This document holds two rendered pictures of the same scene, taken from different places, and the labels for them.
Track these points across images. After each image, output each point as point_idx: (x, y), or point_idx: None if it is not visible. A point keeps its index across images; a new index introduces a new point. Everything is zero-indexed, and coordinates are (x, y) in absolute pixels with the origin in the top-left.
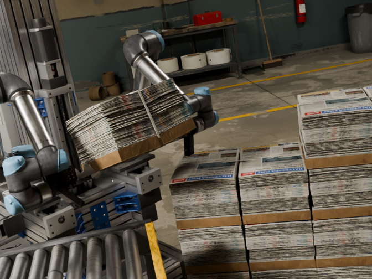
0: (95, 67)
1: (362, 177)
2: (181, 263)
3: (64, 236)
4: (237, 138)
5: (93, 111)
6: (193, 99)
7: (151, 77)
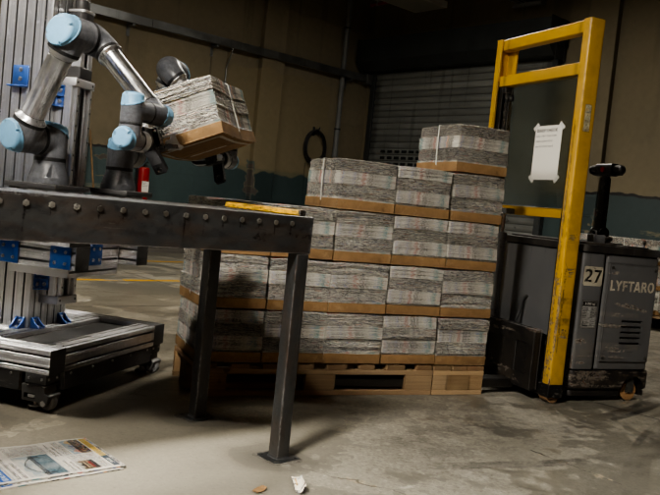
0: None
1: (378, 225)
2: (155, 328)
3: None
4: (101, 293)
5: (196, 82)
6: None
7: None
